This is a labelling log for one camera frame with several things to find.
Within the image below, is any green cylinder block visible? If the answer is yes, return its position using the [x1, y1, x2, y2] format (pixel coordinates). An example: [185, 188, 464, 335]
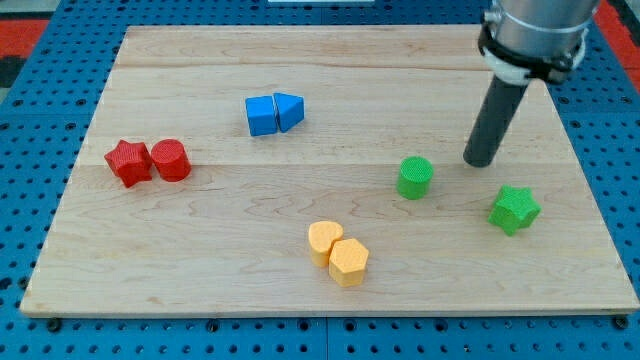
[396, 156, 434, 200]

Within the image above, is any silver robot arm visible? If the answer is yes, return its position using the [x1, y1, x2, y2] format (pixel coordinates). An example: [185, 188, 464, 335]
[478, 0, 599, 86]

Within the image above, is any yellow heart block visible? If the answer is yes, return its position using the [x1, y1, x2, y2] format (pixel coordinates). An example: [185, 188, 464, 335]
[307, 221, 344, 267]

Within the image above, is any blue triangle block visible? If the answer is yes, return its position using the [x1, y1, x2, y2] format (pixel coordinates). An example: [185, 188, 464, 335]
[273, 93, 305, 133]

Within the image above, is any yellow hexagon block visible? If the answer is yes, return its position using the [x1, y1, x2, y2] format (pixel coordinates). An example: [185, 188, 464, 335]
[329, 238, 369, 287]

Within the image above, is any blue cube block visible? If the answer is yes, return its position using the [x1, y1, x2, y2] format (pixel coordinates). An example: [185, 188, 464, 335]
[245, 96, 278, 137]

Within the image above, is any wooden board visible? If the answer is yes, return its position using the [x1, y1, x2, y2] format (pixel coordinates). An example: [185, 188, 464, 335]
[20, 25, 639, 319]

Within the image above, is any red cylinder block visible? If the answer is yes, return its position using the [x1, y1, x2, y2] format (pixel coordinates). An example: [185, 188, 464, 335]
[151, 139, 191, 182]

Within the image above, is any red star block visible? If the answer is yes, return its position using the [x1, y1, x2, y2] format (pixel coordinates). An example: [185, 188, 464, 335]
[104, 140, 152, 188]

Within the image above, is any green star block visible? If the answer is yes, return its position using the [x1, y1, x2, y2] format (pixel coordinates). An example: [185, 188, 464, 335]
[487, 185, 542, 236]

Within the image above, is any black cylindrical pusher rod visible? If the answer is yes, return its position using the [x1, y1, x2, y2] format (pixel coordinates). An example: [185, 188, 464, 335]
[463, 76, 528, 168]

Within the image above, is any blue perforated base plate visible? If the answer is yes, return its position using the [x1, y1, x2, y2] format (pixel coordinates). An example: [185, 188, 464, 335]
[1, 0, 639, 359]

